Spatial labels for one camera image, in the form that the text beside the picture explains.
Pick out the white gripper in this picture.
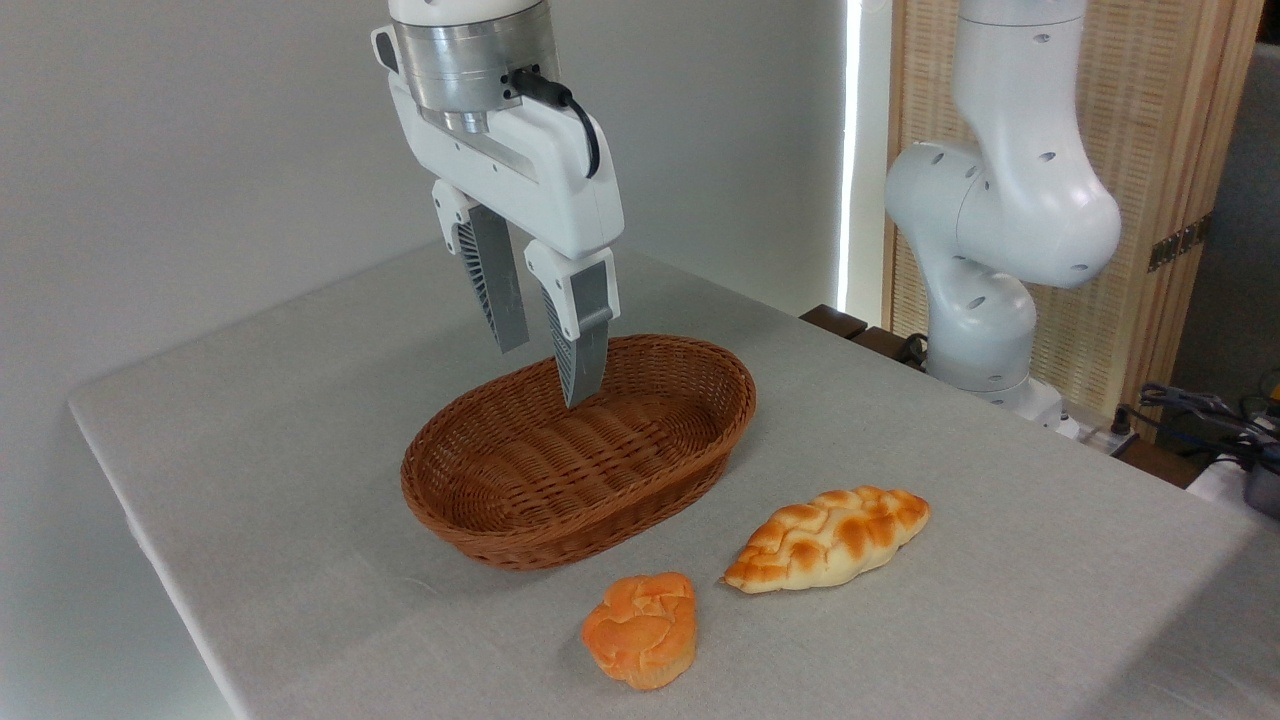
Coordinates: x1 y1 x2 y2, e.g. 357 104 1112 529
371 25 626 410

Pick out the long braided bread loaf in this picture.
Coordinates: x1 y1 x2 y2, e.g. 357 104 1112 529
722 485 932 596

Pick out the brown oval wicker basket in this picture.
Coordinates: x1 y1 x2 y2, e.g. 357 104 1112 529
400 333 759 573

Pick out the round orange bread bun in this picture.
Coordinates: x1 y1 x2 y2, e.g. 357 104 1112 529
580 571 699 693

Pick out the dark brown wooden block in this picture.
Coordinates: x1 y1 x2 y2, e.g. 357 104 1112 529
799 304 870 342
850 325 929 369

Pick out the grey tablecloth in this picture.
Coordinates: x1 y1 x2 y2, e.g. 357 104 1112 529
67 238 1280 720

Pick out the white power strip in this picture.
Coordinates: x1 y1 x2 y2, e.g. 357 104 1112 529
1072 422 1139 457

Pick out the dark metal screen hinge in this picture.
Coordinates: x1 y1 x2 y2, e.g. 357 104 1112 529
1146 212 1214 274

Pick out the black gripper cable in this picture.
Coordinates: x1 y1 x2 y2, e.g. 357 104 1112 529
509 67 603 180

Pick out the tangled dark cable bundle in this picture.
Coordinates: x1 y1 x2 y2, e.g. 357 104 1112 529
1112 382 1280 473

